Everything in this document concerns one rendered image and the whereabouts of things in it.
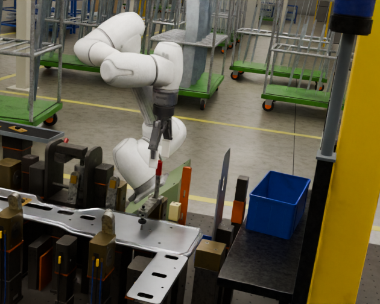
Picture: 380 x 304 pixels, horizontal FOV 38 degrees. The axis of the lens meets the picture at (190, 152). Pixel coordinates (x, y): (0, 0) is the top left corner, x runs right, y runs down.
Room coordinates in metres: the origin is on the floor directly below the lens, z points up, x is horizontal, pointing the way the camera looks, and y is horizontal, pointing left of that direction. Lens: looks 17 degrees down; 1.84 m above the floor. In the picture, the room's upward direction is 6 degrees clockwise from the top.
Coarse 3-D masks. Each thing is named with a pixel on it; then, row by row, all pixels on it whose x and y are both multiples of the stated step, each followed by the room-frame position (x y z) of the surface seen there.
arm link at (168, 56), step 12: (156, 48) 1.85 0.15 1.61; (168, 48) 1.84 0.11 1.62; (180, 48) 1.86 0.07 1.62; (156, 60) 1.81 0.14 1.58; (168, 60) 1.82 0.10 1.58; (180, 60) 1.85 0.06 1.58; (156, 72) 1.79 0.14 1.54; (168, 72) 1.82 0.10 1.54; (180, 72) 1.85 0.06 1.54; (156, 84) 1.82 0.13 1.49; (168, 84) 1.83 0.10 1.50
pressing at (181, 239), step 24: (0, 192) 1.92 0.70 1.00; (24, 192) 1.94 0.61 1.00; (24, 216) 1.75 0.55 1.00; (48, 216) 1.77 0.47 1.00; (72, 216) 1.79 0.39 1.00; (96, 216) 1.81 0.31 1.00; (120, 216) 1.83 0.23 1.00; (120, 240) 1.65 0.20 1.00; (144, 240) 1.66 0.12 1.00; (168, 240) 1.68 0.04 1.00; (192, 240) 1.70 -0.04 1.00
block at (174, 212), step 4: (172, 204) 1.83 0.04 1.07; (176, 204) 1.84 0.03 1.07; (180, 204) 1.85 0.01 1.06; (172, 208) 1.83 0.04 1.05; (176, 208) 1.83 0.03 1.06; (180, 208) 1.85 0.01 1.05; (172, 212) 1.83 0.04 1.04; (176, 212) 1.83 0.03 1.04; (168, 216) 1.83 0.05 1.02; (172, 216) 1.83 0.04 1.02; (176, 216) 1.83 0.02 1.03; (168, 220) 1.83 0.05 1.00; (172, 220) 1.83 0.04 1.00; (176, 220) 1.83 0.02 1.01
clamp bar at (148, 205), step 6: (150, 198) 1.85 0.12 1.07; (144, 204) 1.79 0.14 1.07; (150, 204) 1.79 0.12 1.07; (156, 204) 1.83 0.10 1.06; (138, 210) 1.74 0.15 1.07; (144, 210) 1.74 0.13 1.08; (150, 210) 1.76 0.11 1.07; (138, 216) 1.73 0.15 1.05; (144, 216) 1.73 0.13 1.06; (138, 222) 1.74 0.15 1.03; (144, 222) 1.73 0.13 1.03
